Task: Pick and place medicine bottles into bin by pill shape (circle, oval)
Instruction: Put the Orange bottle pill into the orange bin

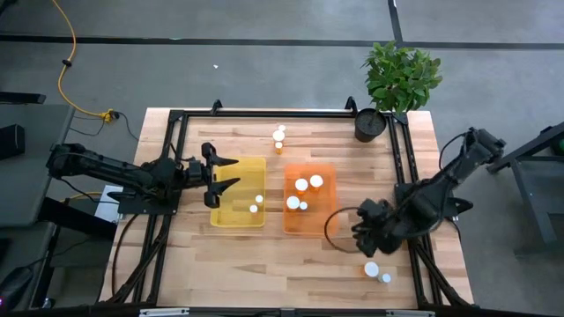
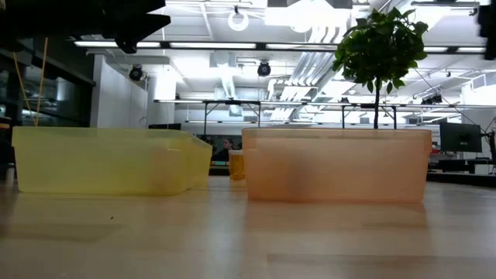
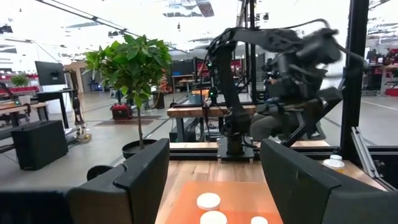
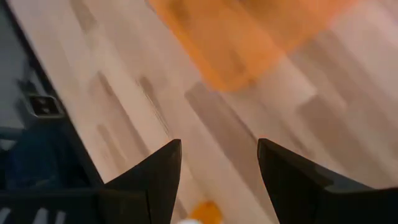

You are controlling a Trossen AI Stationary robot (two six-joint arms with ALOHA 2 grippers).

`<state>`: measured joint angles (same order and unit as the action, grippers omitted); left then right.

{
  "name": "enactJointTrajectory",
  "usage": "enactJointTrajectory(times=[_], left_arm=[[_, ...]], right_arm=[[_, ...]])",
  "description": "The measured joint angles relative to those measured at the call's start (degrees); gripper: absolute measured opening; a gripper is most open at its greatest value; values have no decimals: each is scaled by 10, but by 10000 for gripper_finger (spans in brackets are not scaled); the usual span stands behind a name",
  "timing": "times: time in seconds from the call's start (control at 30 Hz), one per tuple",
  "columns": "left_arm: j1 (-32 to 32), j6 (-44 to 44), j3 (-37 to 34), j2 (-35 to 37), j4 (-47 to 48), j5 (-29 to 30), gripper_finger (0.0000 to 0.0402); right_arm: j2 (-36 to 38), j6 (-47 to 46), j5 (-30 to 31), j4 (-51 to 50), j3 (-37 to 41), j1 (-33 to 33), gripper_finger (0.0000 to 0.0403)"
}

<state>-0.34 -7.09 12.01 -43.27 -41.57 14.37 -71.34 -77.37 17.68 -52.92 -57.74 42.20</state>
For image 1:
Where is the translucent orange plastic bin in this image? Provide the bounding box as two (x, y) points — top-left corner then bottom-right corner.
(282, 163), (339, 236)

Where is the dark metal stand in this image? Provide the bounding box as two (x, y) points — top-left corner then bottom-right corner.
(486, 121), (564, 259)

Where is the white sheet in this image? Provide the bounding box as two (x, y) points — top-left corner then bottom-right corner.
(93, 184), (125, 225)

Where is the thin black floor cable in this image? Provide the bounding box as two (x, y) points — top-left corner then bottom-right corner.
(70, 111), (140, 143)

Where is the potted green tree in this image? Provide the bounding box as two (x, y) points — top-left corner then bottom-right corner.
(354, 41), (444, 144)

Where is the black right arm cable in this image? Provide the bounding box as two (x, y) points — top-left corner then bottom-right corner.
(323, 205), (367, 255)

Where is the translucent yellow plastic bin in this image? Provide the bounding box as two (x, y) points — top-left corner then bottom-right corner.
(209, 156), (268, 229)

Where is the yellow extension cable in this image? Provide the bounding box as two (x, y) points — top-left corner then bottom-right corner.
(51, 0), (116, 123)

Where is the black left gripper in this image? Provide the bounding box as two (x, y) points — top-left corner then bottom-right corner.
(185, 142), (241, 210)

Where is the black aluminium table frame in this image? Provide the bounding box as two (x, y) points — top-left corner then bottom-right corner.
(99, 95), (476, 314)

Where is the grey side table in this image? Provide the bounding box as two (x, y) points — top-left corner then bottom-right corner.
(0, 103), (77, 228)

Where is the black box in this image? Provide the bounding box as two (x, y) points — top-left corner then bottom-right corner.
(0, 123), (26, 161)

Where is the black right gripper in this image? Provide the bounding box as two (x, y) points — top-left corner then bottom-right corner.
(351, 198), (400, 259)

